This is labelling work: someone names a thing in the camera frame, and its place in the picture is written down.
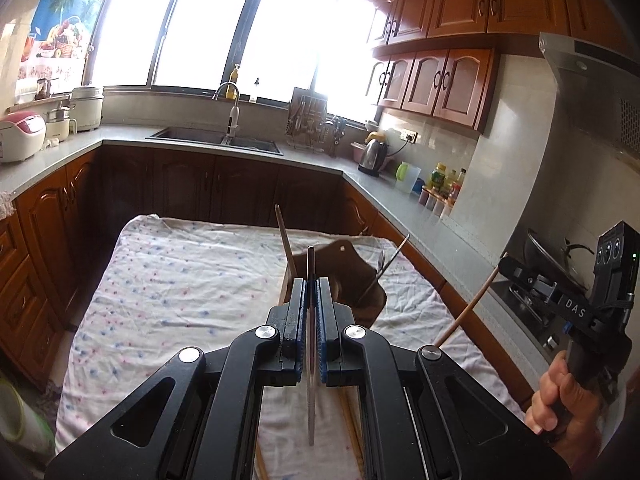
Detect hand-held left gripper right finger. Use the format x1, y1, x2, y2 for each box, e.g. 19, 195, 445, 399
315, 278, 571, 480

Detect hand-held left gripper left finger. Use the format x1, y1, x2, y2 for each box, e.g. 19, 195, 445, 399
45, 278, 308, 480

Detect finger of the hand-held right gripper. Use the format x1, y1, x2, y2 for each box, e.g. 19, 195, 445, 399
507, 277, 558, 311
499, 256, 542, 282

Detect wooden utensil holder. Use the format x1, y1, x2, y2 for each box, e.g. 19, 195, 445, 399
280, 239, 388, 328

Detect person's right forearm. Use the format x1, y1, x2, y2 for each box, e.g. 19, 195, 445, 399
557, 427, 621, 480

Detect person's right hand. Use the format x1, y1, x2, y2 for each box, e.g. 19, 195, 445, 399
525, 350, 608, 443

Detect gas stove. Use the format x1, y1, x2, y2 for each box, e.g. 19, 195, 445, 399
490, 280, 576, 351

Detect black wok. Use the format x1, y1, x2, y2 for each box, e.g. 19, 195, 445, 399
525, 227, 596, 291

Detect spice jar set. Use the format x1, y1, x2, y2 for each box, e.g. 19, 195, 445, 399
419, 187, 453, 218

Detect white floral cloth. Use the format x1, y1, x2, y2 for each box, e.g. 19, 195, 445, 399
54, 214, 531, 480

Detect steel electric kettle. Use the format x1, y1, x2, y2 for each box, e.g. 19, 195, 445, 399
357, 139, 388, 177

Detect steel range hood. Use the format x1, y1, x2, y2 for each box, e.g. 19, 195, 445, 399
539, 32, 640, 153

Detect white green bucket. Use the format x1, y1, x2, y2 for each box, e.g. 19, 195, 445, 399
0, 375, 56, 456

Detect wooden lower cabinets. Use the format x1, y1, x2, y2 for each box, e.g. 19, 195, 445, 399
0, 142, 551, 411

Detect wooden cabinets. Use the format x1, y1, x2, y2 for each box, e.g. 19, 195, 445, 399
367, 0, 591, 133
0, 142, 551, 411

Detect metal dish rack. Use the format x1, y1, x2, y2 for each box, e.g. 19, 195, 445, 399
286, 87, 328, 153

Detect wooden upper cabinets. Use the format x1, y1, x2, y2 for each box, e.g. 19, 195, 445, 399
367, 0, 591, 133

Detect kitchen sink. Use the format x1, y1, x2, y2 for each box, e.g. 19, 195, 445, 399
146, 126, 284, 156

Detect metal kitchen faucet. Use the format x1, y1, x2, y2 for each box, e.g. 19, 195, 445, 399
212, 81, 242, 138

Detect grey kitchen countertop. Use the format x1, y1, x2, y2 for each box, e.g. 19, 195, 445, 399
0, 125, 556, 386

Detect white electric pot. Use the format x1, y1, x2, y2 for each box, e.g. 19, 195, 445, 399
70, 85, 105, 132

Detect white pink rice cooker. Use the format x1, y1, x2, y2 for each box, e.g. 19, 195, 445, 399
0, 112, 47, 163

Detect kitchen window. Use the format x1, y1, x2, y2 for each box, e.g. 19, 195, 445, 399
87, 0, 381, 126

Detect green-handled clear jug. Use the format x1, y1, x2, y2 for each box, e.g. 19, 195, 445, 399
395, 161, 421, 195

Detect palm and fruit wall poster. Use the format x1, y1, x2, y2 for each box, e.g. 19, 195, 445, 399
17, 0, 113, 81

